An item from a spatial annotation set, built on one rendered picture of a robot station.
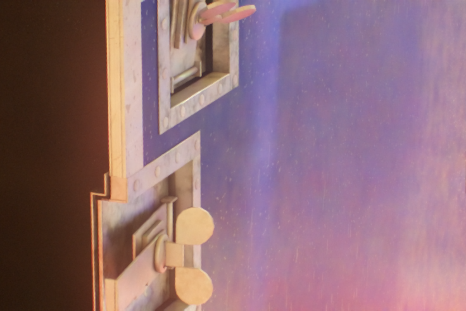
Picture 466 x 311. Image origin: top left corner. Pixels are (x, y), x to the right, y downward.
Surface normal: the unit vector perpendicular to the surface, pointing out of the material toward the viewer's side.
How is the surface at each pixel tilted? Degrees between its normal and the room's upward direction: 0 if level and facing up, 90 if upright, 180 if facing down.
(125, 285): 90
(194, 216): 85
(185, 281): 85
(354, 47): 90
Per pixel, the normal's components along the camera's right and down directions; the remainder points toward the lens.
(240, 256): 0.93, 0.11
